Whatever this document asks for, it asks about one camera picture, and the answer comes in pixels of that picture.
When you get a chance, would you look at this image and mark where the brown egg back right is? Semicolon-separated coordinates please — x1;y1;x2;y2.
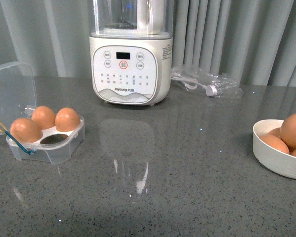
55;107;81;132

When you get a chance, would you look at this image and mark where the clear plastic bag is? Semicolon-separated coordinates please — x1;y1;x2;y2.
171;64;243;99

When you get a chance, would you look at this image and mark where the brown egg carried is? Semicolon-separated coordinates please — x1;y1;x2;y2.
280;113;296;148

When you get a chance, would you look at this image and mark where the clear plastic egg box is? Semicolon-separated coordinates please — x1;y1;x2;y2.
0;62;85;164

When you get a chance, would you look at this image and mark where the brown egg front left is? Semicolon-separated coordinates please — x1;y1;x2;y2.
10;118;43;143

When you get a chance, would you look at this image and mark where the white round bowl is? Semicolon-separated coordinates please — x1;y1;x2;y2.
252;119;296;179

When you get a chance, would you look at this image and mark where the brown egg back left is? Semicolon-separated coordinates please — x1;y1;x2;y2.
31;106;56;130

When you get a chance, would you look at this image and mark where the grey curtain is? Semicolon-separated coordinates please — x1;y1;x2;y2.
0;0;296;87

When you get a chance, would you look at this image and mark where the blue rubber band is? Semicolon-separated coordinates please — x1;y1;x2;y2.
4;130;36;155

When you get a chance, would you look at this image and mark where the white Joyoung blender appliance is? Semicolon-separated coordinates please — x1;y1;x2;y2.
89;0;174;105

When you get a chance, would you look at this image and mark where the white power cable plug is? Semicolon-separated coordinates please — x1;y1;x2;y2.
171;73;218;97

